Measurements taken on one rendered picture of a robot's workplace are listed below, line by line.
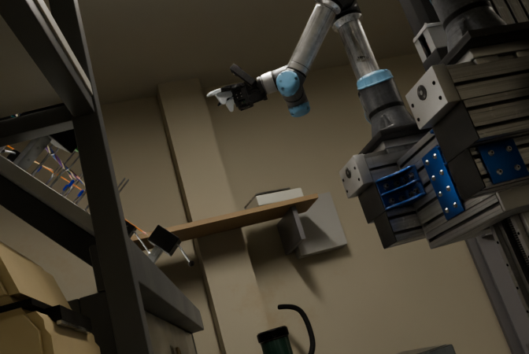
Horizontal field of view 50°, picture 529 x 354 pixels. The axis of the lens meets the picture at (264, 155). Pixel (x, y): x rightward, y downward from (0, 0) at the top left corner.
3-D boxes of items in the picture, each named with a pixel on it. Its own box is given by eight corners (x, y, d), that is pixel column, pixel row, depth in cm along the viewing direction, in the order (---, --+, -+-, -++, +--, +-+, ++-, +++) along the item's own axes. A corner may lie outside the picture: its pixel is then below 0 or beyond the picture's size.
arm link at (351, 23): (368, 122, 187) (317, -13, 205) (371, 135, 201) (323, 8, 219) (404, 109, 186) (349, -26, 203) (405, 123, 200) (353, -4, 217)
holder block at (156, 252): (175, 288, 131) (201, 251, 134) (132, 259, 133) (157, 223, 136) (178, 290, 135) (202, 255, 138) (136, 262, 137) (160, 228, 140)
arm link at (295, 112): (286, 110, 195) (277, 82, 199) (293, 120, 206) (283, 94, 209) (308, 102, 194) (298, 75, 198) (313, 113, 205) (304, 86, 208)
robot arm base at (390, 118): (408, 143, 187) (397, 116, 190) (429, 123, 173) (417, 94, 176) (367, 152, 182) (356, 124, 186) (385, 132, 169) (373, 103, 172)
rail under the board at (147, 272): (204, 330, 187) (199, 310, 189) (138, 281, 76) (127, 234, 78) (187, 334, 187) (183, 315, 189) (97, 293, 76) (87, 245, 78)
